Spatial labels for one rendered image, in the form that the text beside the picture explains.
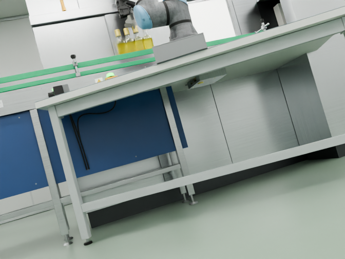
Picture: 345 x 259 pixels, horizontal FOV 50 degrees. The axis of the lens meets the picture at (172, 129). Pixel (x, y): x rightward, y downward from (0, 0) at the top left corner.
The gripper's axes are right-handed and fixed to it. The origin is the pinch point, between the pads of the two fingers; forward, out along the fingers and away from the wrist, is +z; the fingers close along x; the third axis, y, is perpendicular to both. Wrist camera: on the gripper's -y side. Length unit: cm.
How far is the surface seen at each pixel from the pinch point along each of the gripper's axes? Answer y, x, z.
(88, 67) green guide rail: 35.6, 14.1, 23.0
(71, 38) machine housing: 39.2, -14.1, -6.1
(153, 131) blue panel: 9, 13, 68
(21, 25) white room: 87, -308, -145
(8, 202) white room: 159, -306, 89
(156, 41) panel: -15.3, -12.7, 7.9
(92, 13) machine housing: 22.2, -12.4, -19.6
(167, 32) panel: -24.3, -13.0, 2.5
